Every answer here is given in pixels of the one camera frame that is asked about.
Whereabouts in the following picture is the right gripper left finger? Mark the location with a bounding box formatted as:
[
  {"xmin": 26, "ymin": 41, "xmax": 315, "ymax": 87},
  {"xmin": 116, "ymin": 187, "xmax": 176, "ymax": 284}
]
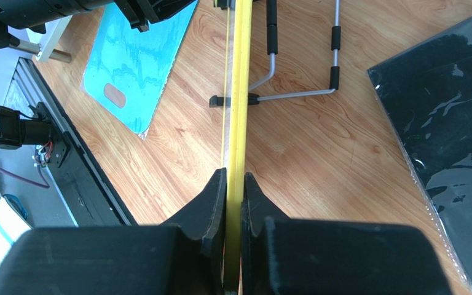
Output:
[{"xmin": 0, "ymin": 168, "xmax": 227, "ymax": 294}]

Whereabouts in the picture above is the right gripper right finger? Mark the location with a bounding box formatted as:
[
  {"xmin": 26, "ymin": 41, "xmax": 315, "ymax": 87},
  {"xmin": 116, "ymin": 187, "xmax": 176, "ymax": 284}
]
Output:
[{"xmin": 242, "ymin": 173, "xmax": 452, "ymax": 294}]

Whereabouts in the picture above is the yellow framed whiteboard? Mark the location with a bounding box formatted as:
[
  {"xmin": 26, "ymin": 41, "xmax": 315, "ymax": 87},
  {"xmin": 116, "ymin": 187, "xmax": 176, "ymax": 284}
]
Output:
[{"xmin": 221, "ymin": 1, "xmax": 253, "ymax": 294}]

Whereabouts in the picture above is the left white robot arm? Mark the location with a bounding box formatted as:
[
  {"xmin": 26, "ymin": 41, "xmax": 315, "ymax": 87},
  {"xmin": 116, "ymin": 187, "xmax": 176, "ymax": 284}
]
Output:
[{"xmin": 0, "ymin": 0, "xmax": 191, "ymax": 149}]

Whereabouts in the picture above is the metal whiteboard stand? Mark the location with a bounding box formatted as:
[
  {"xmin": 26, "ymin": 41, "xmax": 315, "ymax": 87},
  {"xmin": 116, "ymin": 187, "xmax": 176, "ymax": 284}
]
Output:
[{"xmin": 208, "ymin": 0, "xmax": 342, "ymax": 109}]

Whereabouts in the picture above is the teal cutting mat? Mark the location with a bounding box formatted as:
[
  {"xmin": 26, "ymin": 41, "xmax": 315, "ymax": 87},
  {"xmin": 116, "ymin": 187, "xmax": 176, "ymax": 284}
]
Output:
[{"xmin": 81, "ymin": 1, "xmax": 198, "ymax": 139}]

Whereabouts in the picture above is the black notebook in plastic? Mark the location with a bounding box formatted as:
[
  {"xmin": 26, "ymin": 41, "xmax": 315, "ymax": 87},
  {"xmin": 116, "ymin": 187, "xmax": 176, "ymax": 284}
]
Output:
[{"xmin": 367, "ymin": 17, "xmax": 472, "ymax": 290}]

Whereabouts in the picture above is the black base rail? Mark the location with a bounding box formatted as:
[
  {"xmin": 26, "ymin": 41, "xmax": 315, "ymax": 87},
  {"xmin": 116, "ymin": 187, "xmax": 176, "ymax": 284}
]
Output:
[{"xmin": 14, "ymin": 58, "xmax": 137, "ymax": 226}]

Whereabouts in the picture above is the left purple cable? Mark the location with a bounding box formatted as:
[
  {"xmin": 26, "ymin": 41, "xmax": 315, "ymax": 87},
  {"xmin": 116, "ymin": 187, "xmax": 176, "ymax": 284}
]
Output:
[{"xmin": 0, "ymin": 149, "xmax": 50, "ymax": 190}]

